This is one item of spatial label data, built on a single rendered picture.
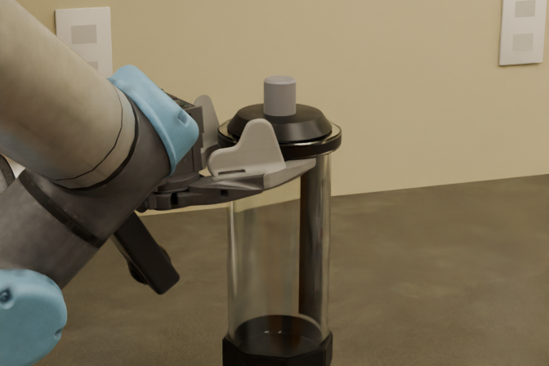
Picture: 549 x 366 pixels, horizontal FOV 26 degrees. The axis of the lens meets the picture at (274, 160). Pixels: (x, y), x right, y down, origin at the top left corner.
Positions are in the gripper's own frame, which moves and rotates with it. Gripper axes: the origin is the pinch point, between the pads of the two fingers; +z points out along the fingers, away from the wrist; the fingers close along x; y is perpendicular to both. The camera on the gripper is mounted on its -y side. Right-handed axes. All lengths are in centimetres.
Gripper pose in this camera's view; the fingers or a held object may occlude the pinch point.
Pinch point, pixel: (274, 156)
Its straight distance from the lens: 104.1
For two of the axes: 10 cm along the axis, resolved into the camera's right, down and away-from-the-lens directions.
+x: -5.3, -2.5, 8.1
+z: 8.4, -2.2, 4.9
